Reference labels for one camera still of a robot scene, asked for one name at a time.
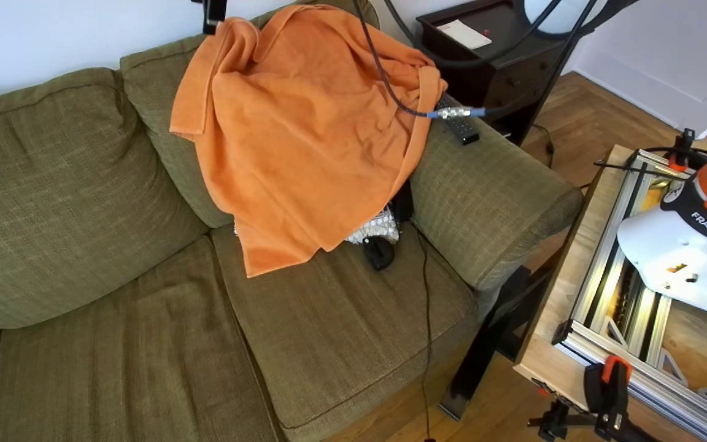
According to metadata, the white paper sheet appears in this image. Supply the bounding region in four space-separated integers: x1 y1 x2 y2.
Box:
434 17 497 53

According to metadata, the wooden stand with aluminium rails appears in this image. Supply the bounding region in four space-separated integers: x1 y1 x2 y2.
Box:
513 143 707 442

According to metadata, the thin black cable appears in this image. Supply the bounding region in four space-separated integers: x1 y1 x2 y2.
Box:
412 232 441 442

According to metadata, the olive sofa back cushion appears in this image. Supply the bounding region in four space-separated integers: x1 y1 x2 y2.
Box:
0 66 214 331
119 22 239 232

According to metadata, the white door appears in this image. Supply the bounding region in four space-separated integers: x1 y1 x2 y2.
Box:
570 0 707 141

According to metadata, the orange black clamp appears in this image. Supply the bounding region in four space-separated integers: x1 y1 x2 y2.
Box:
583 353 637 442
644 126 707 178

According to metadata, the olive green fabric sofa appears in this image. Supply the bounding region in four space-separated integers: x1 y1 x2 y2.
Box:
0 0 585 442

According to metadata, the black stand leg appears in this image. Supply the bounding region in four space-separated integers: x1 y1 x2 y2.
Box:
441 262 555 423

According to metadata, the orange towel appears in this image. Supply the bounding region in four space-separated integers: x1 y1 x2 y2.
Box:
168 2 450 280

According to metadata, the black remote control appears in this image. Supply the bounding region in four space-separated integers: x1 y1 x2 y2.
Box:
438 107 484 147

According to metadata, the small black device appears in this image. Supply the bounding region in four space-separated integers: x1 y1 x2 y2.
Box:
362 235 401 276

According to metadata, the olive sofa seat cushion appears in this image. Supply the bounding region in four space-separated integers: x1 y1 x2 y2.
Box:
210 219 484 433
0 233 285 442

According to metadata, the dark brown nightstand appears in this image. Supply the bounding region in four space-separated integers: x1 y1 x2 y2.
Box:
416 0 595 147

